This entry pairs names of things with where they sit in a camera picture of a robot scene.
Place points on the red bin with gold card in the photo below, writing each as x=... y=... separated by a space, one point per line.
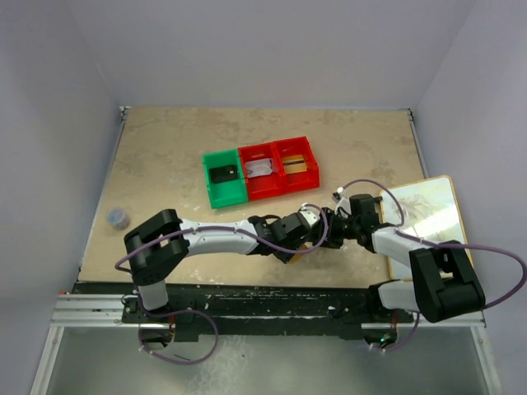
x=293 y=183

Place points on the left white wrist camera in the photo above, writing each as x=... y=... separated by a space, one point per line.
x=311 y=215

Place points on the white board with wooden frame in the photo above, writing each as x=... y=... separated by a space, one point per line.
x=430 y=209

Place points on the gold card with black stripe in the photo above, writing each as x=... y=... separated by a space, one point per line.
x=294 y=164

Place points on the red bin with silver card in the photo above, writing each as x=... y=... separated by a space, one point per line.
x=262 y=187

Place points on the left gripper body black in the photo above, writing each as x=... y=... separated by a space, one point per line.
x=305 y=237

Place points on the silver card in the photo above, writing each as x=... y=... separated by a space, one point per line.
x=259 y=168

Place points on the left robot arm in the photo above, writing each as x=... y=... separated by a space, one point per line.
x=160 y=244

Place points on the aluminium frame rail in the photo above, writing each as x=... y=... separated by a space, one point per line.
x=87 y=311

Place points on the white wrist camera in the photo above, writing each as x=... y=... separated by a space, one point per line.
x=342 y=202
x=311 y=215

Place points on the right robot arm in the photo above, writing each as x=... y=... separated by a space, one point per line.
x=442 y=284

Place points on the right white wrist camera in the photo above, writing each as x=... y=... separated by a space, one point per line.
x=342 y=202

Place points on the green plastic bin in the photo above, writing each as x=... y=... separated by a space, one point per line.
x=229 y=193

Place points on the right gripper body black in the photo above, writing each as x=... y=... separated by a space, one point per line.
x=333 y=230

